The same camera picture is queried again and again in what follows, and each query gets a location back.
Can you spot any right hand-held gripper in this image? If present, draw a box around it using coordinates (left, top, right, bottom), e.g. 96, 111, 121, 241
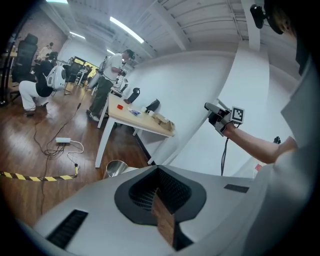
204, 101, 246, 137

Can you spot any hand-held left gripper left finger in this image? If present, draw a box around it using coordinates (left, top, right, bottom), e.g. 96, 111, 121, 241
32, 164, 176, 256

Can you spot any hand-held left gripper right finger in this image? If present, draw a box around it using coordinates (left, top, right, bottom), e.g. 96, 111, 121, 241
157, 164, 262, 256

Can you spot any silver metal trash can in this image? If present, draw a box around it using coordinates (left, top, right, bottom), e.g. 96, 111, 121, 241
106, 159, 129, 179

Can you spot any person's right forearm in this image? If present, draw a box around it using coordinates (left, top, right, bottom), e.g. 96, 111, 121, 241
224, 123, 299, 165

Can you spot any brown cardboard box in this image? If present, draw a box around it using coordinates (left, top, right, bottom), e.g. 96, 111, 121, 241
152, 112, 176, 132

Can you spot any black bag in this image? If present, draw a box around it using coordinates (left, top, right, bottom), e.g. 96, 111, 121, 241
145, 98, 161, 113

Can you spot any black flask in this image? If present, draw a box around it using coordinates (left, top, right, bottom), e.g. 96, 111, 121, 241
128, 87, 141, 103

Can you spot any person's white shirt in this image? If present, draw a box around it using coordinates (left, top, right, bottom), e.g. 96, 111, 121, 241
241, 56, 320, 256

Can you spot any wooden table with white legs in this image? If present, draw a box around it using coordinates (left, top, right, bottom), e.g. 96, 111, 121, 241
95, 93, 176, 169

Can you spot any long ceiling light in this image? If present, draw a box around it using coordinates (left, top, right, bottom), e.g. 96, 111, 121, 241
68, 31, 87, 40
109, 16, 145, 44

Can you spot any white backpack unit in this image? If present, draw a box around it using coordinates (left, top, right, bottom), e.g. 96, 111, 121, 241
46, 65, 68, 91

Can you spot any black office chair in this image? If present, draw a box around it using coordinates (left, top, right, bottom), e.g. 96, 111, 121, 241
11, 33, 39, 85

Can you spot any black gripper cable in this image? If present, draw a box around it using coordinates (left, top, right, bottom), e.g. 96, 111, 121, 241
220, 136, 230, 176

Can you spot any white power cable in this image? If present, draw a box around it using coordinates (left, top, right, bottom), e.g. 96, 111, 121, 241
66, 140, 85, 167

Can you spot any yellow black striped cable cover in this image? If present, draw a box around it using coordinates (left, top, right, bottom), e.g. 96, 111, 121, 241
0, 166, 80, 183

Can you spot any black floor cable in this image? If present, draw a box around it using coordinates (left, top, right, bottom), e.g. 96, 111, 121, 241
32, 86, 87, 218

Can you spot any black head-worn camera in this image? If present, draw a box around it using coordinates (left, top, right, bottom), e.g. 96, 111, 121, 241
249, 3, 267, 30

